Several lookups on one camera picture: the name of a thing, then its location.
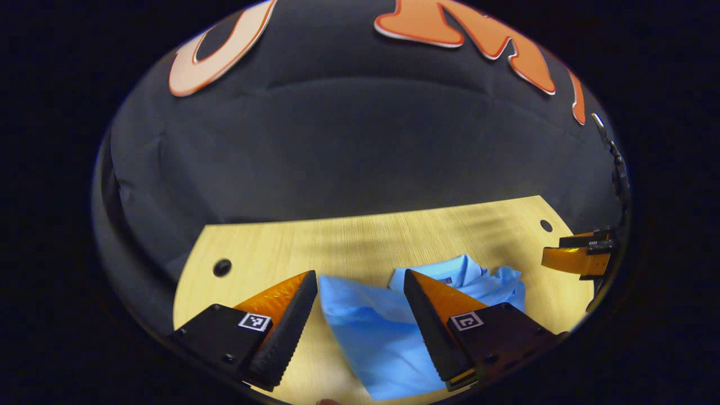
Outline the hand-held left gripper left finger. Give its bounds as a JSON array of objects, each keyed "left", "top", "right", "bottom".
[{"left": 165, "top": 269, "right": 319, "bottom": 393}]

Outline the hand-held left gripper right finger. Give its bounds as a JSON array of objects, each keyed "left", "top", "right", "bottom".
[{"left": 403, "top": 268, "right": 570, "bottom": 393}]

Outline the light blue T-shirt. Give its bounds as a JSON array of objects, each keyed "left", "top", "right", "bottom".
[{"left": 318, "top": 254, "right": 527, "bottom": 402}]

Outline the black backdrop cloth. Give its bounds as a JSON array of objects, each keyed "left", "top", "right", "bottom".
[{"left": 92, "top": 0, "right": 629, "bottom": 338}]

